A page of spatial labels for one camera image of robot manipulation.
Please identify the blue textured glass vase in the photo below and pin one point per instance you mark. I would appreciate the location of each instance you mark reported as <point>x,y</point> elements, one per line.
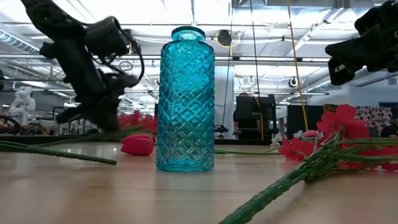
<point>186,109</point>

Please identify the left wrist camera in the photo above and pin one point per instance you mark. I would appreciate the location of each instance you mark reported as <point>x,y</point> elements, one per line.
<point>107,37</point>

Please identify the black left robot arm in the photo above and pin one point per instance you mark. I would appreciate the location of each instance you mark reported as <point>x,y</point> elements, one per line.
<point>46,15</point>

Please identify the red blossom spray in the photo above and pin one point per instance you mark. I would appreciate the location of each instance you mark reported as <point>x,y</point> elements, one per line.
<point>146,123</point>
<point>280,186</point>

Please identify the black partition panel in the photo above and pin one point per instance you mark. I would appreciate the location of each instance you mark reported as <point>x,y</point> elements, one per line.
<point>295,121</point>

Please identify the red artificial tulip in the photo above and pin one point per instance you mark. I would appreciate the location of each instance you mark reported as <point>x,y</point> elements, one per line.
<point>62,154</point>
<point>136,144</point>

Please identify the white robot figure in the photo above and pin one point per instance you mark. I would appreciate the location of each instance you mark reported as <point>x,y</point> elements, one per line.
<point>23,99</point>

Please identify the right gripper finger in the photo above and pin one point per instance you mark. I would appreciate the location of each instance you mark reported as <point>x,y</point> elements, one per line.
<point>354,48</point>
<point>346,70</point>

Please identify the orange mandala cloth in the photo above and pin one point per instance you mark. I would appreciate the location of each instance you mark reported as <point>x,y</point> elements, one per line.
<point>329,108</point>

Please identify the white blossom spray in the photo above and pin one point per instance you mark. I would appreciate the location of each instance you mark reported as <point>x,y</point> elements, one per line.
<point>276,139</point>

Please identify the purple patterned cloth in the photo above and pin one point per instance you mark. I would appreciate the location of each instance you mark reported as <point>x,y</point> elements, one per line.
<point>376,116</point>

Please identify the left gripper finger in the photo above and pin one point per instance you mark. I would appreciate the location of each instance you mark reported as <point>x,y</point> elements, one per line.
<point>112,115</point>
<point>98,118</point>

